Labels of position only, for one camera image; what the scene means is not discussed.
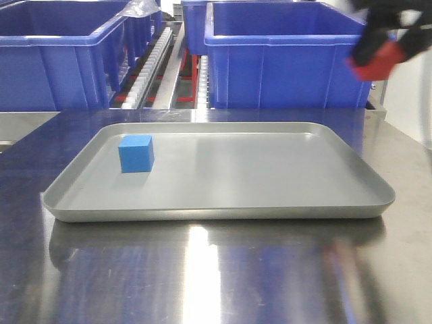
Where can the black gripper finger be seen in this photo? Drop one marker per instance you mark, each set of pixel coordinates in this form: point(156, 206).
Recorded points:
point(367, 51)
point(417, 37)

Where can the red foam cube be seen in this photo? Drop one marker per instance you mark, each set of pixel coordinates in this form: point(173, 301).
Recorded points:
point(395, 56)

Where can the blue foam cube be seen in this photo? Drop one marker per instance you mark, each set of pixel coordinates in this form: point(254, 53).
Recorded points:
point(136, 153)

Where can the blue plastic bin front right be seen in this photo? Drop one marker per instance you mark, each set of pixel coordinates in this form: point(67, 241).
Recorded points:
point(282, 54)

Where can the blue plastic bin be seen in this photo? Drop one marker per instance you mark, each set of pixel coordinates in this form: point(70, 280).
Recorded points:
point(282, 54)
point(58, 55)
point(195, 27)

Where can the blue plastic bin rear right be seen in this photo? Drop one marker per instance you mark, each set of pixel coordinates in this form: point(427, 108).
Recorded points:
point(195, 27)

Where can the grey metal tray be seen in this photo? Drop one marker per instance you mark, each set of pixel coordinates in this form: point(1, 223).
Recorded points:
point(233, 170)

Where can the clear plastic bag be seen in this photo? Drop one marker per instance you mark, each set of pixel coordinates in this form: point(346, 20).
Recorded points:
point(140, 9)

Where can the blue plastic bin front left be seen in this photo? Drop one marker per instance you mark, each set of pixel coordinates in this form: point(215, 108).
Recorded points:
point(58, 55)

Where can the white roller conveyor rail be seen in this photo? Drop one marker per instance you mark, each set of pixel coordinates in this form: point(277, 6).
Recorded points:
point(143, 83)

